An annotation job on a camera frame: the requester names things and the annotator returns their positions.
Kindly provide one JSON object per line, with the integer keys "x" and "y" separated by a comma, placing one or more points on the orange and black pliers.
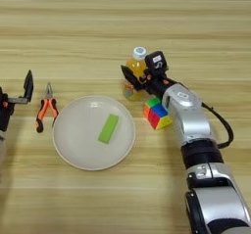
{"x": 40, "y": 115}

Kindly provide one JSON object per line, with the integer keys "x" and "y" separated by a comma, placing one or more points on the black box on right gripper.
{"x": 157, "y": 61}

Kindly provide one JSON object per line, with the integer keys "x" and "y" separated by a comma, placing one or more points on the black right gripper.
{"x": 155, "y": 83}

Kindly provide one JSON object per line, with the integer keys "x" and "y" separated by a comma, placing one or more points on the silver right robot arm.
{"x": 192, "y": 120}

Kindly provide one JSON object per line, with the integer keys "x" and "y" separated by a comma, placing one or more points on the multicoloured puzzle cube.
{"x": 157, "y": 115}

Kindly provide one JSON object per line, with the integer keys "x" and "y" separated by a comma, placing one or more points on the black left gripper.
{"x": 5, "y": 110}

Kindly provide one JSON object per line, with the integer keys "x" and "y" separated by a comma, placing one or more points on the orange juice bottle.
{"x": 137, "y": 63}

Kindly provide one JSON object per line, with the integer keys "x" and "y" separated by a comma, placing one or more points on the beige round plate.
{"x": 78, "y": 136}

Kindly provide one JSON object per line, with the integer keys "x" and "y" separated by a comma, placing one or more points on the green rectangular block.
{"x": 108, "y": 128}

